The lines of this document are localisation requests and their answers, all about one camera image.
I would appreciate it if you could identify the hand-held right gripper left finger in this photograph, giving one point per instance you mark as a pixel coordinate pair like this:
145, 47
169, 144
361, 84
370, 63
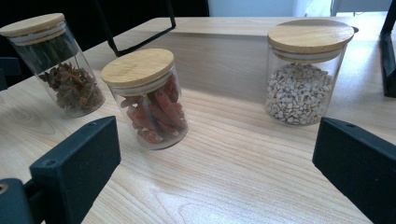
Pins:
77, 168

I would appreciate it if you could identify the tall star anise glass jar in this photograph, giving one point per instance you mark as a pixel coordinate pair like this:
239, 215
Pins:
70, 87

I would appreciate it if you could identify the red dried chili glass jar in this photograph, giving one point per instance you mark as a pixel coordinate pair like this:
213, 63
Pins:
149, 109

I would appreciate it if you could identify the white grain glass jar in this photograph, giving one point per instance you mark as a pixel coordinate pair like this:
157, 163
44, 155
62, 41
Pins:
300, 93

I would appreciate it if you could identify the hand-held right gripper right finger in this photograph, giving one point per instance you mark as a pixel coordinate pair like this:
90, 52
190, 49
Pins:
358, 168

